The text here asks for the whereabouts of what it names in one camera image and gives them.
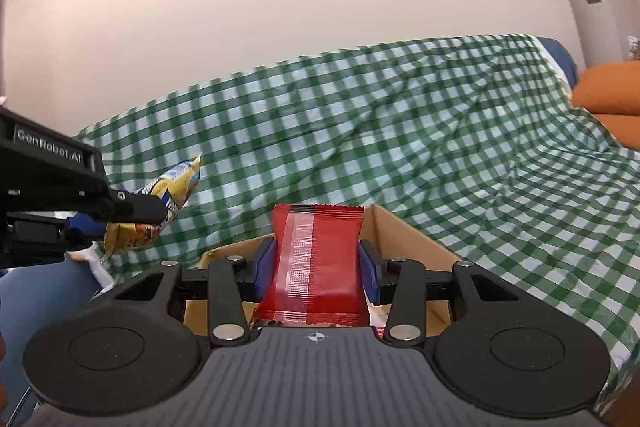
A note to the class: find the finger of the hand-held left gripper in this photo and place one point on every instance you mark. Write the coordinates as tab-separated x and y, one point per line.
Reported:
87	224
142	208

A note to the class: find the orange pillow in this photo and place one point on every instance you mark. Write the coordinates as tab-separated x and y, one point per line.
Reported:
622	129
610	87

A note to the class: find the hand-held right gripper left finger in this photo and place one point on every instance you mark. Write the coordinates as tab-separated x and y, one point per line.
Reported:
264	272

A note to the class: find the white paper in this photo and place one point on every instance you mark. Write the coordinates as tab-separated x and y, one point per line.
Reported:
97	269

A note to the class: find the brown cardboard box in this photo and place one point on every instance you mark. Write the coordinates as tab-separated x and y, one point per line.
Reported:
400	232

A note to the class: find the yellow snack packet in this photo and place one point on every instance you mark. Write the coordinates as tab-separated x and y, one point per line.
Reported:
175	187

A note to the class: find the green white checkered cloth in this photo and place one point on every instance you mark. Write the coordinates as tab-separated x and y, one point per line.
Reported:
400	132

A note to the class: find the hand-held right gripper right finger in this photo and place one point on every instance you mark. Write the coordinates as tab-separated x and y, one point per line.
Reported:
370	272

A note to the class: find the plain red snack packet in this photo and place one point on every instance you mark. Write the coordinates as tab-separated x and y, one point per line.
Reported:
320	267

